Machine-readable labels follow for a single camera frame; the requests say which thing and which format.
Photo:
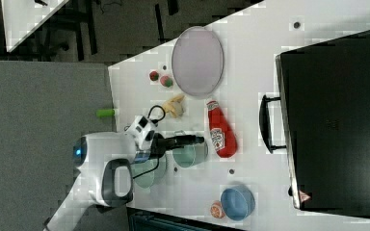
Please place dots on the red plush ketchup bottle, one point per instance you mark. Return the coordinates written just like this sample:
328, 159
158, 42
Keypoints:
222, 135

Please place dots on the dark red toy strawberry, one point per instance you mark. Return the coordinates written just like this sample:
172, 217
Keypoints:
153, 75

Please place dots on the green mug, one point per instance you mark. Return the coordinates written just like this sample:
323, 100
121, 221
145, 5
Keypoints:
190, 155

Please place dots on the lilac round plate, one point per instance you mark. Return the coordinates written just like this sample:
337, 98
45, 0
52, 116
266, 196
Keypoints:
197, 62

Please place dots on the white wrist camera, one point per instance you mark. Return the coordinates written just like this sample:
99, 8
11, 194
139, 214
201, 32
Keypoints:
143, 130

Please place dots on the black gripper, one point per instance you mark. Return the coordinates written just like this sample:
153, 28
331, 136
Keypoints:
161, 145

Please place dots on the blue bowl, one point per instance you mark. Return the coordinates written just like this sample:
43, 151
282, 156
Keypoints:
238, 202

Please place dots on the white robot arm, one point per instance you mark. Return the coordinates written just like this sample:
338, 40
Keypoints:
104, 177

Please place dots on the green oval strainer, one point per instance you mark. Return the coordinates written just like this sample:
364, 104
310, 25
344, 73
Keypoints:
150, 172

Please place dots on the toy orange slice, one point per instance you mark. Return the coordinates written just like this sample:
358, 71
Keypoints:
216, 210

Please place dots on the white side table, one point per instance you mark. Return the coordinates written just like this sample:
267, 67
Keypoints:
21, 18

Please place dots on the pink toy strawberry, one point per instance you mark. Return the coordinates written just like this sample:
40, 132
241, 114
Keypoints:
166, 81

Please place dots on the yellow toy banana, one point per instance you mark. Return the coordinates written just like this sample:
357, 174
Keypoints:
173, 106

